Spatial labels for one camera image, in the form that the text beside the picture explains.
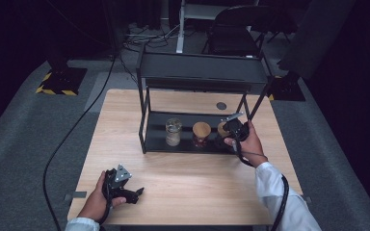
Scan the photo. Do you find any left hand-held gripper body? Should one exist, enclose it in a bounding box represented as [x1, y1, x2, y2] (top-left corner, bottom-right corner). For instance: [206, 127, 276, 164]
[102, 164, 138, 203]

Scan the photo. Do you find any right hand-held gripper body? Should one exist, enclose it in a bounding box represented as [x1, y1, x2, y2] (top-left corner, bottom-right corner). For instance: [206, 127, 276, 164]
[220, 112, 250, 142]

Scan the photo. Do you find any glass jar with wooden lid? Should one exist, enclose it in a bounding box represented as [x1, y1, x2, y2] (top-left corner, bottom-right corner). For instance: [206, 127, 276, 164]
[216, 121, 235, 152]
[192, 121, 212, 148]

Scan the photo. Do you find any glass jar with metal lid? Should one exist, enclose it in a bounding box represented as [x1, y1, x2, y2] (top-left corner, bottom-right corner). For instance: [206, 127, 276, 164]
[165, 117, 183, 147]

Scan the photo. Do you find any black two-tier metal rack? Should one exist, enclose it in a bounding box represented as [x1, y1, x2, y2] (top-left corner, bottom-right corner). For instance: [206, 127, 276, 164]
[136, 44, 274, 156]

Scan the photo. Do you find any person's right hand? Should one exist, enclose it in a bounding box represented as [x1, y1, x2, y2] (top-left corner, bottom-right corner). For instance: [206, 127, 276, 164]
[224, 119, 269, 168]

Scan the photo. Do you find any person's left hand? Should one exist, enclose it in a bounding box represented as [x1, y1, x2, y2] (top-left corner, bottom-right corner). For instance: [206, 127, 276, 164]
[78, 170, 126, 222]

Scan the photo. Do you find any black base with yellow stripes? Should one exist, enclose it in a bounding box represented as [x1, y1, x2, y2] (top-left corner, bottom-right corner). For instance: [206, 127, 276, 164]
[35, 66, 89, 96]
[267, 75, 306, 102]

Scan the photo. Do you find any black folding chair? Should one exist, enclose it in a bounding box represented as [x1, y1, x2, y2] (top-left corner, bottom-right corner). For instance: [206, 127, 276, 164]
[201, 4, 292, 60]

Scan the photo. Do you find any white metal stand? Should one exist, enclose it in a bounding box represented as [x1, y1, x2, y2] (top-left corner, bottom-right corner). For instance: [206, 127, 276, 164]
[175, 0, 261, 54]

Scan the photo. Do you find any grey padded column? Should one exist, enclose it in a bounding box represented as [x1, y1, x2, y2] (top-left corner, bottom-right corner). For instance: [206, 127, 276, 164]
[277, 0, 357, 81]

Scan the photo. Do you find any left hand-held gripper black cable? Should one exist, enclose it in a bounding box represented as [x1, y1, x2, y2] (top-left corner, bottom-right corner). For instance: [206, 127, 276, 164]
[97, 179, 114, 227]

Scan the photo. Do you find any hand-held gripper black cable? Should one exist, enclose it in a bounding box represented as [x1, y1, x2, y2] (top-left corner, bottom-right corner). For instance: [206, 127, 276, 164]
[232, 140, 291, 231]
[97, 179, 114, 227]

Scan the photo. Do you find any long black floor cable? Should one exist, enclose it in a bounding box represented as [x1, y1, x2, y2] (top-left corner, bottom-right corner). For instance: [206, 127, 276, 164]
[42, 54, 117, 231]

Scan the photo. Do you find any right hand-held gripper black cable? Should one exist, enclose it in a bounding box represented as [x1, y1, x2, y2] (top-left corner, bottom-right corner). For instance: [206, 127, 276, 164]
[232, 140, 291, 231]

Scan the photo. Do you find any tangle of floor cables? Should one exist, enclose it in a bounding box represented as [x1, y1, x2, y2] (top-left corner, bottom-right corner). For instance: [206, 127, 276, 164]
[121, 21, 181, 50]

